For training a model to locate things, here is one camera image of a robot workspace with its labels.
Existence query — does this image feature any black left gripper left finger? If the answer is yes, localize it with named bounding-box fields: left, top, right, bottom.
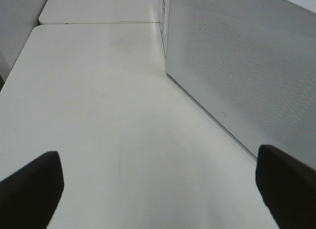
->
left=0, top=151, right=64, bottom=229

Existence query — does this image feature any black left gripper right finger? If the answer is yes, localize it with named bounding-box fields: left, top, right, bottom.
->
left=255, top=145, right=316, bottom=229

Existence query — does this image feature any white microwave door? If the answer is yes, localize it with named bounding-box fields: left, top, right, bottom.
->
left=166, top=0, right=316, bottom=168

